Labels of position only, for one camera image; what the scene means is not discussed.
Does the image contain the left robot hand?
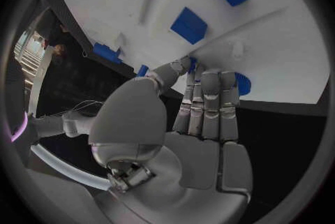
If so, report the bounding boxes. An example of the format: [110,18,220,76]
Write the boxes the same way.
[88,56,254,224]

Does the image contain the blue peg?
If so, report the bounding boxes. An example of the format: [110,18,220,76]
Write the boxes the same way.
[188,57,199,83]
[136,64,150,78]

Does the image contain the white task board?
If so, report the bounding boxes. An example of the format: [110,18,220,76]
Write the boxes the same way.
[52,0,331,106]

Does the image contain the blue gear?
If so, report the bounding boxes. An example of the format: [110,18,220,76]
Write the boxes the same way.
[233,72,253,96]

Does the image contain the blue plug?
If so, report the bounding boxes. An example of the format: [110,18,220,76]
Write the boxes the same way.
[92,42,125,65]

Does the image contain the person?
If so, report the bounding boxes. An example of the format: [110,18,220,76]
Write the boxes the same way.
[46,16,75,58]

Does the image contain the white cable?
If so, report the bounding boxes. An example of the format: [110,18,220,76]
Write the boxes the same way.
[52,99,106,117]

